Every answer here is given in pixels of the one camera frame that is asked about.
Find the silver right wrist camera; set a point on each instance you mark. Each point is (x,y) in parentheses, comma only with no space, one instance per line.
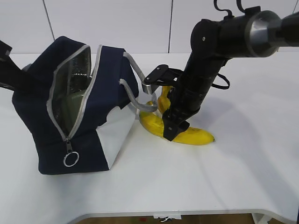
(162,75)

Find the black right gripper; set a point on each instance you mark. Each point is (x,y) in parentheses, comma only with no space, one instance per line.
(186,97)

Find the green lid glass container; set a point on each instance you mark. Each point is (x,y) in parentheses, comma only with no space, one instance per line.
(67,97)

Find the white paper under table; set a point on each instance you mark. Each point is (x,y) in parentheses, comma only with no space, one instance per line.
(167,217)

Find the yellow pear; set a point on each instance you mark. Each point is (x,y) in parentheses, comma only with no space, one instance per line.
(163,101)

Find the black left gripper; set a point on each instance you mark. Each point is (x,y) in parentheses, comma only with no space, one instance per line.
(12,77)

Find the navy blue lunch bag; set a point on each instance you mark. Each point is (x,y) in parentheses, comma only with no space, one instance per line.
(106,115)

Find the yellow banana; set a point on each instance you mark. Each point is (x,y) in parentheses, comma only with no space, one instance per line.
(192,136)

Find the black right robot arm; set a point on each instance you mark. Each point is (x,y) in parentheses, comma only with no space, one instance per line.
(256,33)

